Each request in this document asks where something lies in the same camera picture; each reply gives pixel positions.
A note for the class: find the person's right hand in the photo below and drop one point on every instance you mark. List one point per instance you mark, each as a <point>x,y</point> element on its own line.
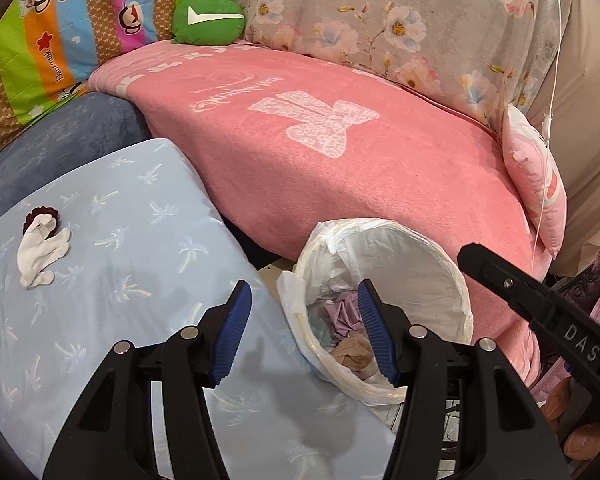
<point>587,440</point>

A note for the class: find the beige stocking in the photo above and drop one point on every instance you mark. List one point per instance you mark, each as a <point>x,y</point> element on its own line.
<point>352,352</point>

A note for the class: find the small pink pillow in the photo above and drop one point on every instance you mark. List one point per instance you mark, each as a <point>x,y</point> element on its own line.
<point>535,175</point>

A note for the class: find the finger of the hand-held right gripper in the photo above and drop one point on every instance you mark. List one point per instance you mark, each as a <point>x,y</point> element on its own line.
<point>505,280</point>

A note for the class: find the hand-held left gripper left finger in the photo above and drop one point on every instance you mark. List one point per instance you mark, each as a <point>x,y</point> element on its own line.
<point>232,330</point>

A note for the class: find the dark red scrunchie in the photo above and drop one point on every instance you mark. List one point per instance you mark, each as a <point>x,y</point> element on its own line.
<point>30,217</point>

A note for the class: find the striped monkey print quilt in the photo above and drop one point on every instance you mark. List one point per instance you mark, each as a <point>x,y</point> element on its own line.
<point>55,35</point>

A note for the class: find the beige cloth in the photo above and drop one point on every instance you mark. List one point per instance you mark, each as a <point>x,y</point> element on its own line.
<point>590,135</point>

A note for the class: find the grey green cloth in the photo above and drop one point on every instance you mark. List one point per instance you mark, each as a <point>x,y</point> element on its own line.
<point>317,332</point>

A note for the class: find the green cushion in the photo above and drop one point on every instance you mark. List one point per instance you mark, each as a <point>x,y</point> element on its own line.
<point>205,20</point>

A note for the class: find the waste bin with white bag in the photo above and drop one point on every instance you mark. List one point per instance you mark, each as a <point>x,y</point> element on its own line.
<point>430,280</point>

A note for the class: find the blue grey cushion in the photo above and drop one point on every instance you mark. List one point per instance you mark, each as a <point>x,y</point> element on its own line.
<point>55,140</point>

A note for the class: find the pink blanket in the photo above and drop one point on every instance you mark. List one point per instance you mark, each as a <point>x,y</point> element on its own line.
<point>330,160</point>

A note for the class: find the floral quilt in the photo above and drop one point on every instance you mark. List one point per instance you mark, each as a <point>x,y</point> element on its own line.
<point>380,5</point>

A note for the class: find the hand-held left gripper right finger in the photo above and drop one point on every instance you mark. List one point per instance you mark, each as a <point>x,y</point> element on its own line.
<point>375,335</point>

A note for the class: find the white glove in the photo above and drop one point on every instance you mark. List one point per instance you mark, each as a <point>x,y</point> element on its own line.
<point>40,255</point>

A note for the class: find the light blue palm print pillow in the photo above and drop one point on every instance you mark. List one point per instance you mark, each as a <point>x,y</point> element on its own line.
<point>130,260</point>

